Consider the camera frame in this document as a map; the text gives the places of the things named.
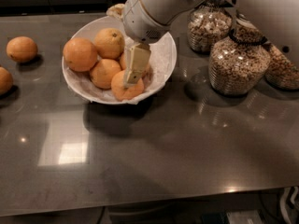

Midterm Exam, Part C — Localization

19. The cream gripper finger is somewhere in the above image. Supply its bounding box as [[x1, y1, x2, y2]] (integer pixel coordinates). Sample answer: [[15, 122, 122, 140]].
[[106, 4, 124, 21], [123, 42, 151, 88]]

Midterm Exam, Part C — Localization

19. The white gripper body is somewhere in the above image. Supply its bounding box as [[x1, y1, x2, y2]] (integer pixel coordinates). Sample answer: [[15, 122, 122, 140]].
[[122, 0, 168, 44]]

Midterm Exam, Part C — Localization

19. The large orange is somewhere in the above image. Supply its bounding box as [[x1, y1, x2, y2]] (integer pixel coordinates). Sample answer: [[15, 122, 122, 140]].
[[63, 37, 97, 72]]

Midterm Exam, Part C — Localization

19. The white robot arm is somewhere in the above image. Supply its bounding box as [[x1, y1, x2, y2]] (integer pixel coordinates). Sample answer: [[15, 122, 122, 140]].
[[107, 0, 299, 87]]

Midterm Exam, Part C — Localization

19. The orange, bowl right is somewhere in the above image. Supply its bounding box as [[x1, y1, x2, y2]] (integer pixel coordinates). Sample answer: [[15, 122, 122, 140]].
[[119, 52, 151, 78]]

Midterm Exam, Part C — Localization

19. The white bowl with liner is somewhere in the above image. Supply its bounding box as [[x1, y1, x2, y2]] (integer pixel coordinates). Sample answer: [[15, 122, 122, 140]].
[[62, 16, 177, 105]]

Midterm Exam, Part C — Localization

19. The orange, bowl back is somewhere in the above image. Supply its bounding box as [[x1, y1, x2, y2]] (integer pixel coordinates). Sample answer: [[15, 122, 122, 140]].
[[93, 28, 125, 59]]

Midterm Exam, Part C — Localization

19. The orange, bowl front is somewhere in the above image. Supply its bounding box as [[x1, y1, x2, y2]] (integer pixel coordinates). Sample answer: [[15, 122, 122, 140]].
[[111, 70, 145, 101]]

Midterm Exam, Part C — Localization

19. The orange, bowl centre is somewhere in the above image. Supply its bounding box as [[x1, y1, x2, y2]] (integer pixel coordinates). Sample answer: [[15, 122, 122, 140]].
[[90, 59, 121, 90]]

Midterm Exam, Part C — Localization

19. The glass jar of square cereal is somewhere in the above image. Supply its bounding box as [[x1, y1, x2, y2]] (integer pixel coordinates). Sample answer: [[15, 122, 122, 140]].
[[187, 0, 233, 54]]

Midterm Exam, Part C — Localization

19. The orange on table, upper left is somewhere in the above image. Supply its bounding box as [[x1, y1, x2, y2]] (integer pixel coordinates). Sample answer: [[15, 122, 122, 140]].
[[7, 36, 38, 63]]

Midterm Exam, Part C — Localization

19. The orange at left edge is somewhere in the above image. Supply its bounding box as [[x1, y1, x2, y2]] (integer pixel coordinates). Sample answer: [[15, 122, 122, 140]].
[[0, 67, 13, 95]]

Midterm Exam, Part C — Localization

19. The glass jar of brown cereal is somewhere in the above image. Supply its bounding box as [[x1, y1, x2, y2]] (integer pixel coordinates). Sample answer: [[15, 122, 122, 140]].
[[263, 43, 299, 91]]

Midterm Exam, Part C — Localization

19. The glass jar of ring cereal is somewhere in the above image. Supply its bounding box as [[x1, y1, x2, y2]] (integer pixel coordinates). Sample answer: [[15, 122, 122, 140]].
[[208, 12, 270, 96]]

